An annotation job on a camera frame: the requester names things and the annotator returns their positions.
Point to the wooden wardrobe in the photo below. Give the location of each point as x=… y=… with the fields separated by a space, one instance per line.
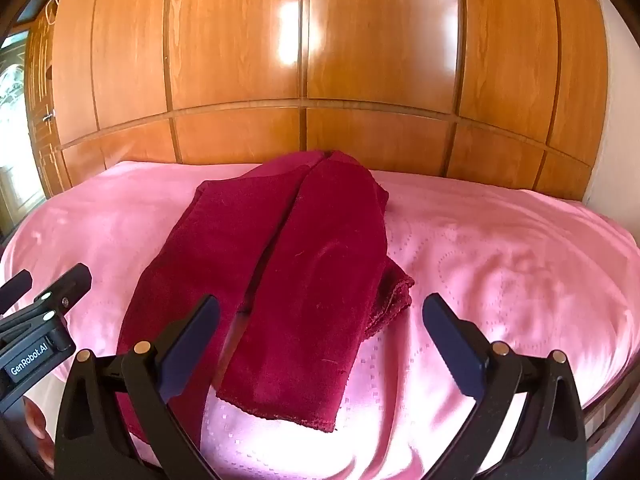
x=380 y=45

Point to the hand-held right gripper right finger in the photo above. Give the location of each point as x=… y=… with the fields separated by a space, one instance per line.
x=450 y=340

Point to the glazed wooden door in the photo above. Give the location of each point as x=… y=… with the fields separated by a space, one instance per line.
x=15 y=125

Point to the maroon velvet pants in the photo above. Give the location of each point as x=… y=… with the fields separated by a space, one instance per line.
x=310 y=285

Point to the pink bedsheet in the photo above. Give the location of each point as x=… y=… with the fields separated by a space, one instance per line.
x=500 y=270

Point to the wooden bed frame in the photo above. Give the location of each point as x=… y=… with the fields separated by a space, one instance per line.
x=610 y=410

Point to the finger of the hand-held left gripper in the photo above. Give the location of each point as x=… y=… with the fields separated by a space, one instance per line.
x=17 y=285
x=72 y=280

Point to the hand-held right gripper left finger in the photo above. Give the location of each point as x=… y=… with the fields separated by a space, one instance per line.
x=192 y=345

